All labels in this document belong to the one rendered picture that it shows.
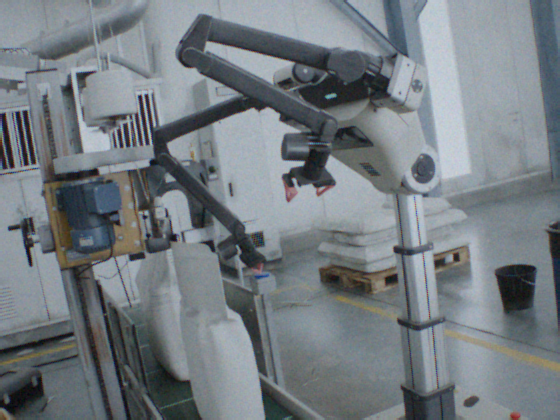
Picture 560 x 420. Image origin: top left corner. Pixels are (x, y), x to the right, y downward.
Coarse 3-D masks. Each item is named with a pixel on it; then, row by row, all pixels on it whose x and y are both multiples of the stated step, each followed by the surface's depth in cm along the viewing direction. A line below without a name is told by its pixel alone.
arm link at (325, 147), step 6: (312, 144) 140; (318, 144) 140; (324, 144) 140; (330, 144) 142; (312, 150) 140; (318, 150) 139; (324, 150) 140; (330, 150) 140; (312, 156) 141; (318, 156) 140; (324, 156) 140; (312, 162) 142; (318, 162) 142; (324, 162) 142
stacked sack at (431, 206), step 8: (392, 200) 541; (424, 200) 509; (432, 200) 505; (440, 200) 506; (384, 208) 535; (392, 208) 525; (424, 208) 494; (432, 208) 497; (440, 208) 501; (448, 208) 507
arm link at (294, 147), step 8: (328, 120) 136; (328, 128) 136; (288, 136) 138; (296, 136) 138; (304, 136) 138; (312, 136) 138; (320, 136) 138; (328, 136) 138; (288, 144) 138; (296, 144) 138; (304, 144) 139; (288, 152) 138; (296, 152) 138; (304, 152) 139; (288, 160) 139; (296, 160) 140; (304, 160) 141
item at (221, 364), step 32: (192, 256) 175; (192, 288) 179; (192, 320) 184; (224, 320) 171; (192, 352) 185; (224, 352) 171; (192, 384) 195; (224, 384) 172; (256, 384) 177; (224, 416) 173; (256, 416) 176
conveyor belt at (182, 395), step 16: (144, 320) 347; (144, 336) 313; (144, 352) 285; (160, 368) 259; (160, 384) 239; (176, 384) 237; (160, 400) 222; (176, 400) 220; (192, 400) 218; (176, 416) 205; (192, 416) 204; (272, 416) 195; (288, 416) 193
